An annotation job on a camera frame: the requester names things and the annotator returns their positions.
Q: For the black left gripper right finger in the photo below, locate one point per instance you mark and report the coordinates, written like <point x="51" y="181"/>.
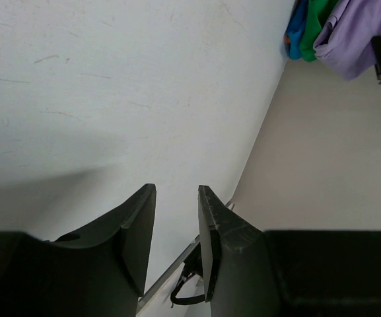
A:
<point x="248" y="272"/>

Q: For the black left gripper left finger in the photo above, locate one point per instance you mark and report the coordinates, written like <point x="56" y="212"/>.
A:
<point x="99" y="269"/>

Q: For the purple t-shirt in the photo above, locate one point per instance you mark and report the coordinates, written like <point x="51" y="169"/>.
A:
<point x="344" y="44"/>

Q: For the orange folded t-shirt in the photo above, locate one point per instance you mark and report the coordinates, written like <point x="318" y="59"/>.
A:
<point x="287" y="44"/>

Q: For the blue folded t-shirt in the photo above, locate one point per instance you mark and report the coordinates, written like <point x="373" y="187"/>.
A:
<point x="296" y="27"/>

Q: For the green folded t-shirt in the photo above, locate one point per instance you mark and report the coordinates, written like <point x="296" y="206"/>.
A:
<point x="317" y="15"/>

